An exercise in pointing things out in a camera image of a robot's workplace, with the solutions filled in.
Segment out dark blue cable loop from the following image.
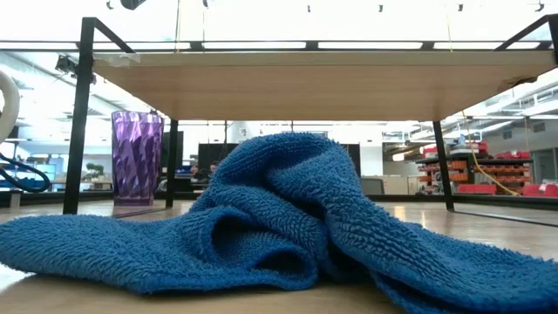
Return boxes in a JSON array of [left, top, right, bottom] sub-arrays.
[[0, 152, 52, 194]]

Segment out blue terry cloth towel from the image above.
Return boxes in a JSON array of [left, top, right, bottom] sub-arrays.
[[0, 132, 558, 314]]

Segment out small potted plant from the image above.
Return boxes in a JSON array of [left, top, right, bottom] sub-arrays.
[[85, 162, 106, 182]]

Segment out wooden shelf with black legs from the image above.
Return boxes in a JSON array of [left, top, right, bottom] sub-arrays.
[[62, 13, 558, 215]]

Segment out black monitor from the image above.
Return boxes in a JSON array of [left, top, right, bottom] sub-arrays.
[[342, 143, 362, 178], [198, 142, 239, 171]]

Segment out red storage bin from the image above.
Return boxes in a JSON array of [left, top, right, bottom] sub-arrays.
[[521, 182, 558, 198]]

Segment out grey box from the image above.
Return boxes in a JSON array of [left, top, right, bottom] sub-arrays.
[[360, 177, 386, 196]]

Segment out purple plastic tumbler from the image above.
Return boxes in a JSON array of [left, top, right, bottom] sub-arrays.
[[111, 110, 166, 207]]

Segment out shelving rack with red bins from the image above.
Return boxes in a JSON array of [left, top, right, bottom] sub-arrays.
[[416, 140, 535, 196]]

